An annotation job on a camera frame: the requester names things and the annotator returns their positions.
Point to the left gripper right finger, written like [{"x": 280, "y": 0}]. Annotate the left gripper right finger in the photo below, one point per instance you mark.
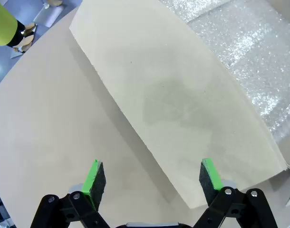
[{"x": 210, "y": 180}]

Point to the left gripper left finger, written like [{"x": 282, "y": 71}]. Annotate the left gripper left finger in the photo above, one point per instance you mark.
[{"x": 92, "y": 187}]

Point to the brown cardboard shipping box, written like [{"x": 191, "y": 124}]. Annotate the brown cardboard shipping box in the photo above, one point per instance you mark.
[{"x": 159, "y": 83}]

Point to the clear bubble wrap sheet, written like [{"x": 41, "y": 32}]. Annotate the clear bubble wrap sheet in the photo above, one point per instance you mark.
[{"x": 242, "y": 47}]

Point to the mannequin with yellow apron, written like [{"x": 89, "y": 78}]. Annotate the mannequin with yellow apron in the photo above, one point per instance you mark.
[{"x": 2, "y": 21}]

